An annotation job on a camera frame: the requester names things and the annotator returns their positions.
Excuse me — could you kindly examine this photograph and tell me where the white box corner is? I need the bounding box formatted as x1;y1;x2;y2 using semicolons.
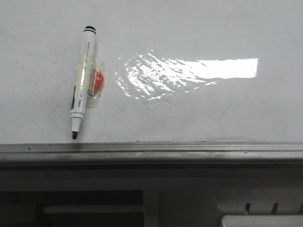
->
221;215;303;227

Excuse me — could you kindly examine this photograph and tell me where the red magnet taped to marker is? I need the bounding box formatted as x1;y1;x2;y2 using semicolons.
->
89;59;105;99

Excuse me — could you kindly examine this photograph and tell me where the white black whiteboard marker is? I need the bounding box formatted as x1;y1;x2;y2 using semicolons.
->
71;26;97;140

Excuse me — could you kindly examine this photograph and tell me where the white whiteboard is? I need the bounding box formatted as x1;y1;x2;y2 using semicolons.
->
0;0;303;144

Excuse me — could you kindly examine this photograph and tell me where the aluminium whiteboard tray rail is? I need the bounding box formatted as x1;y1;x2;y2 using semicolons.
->
0;142;303;167

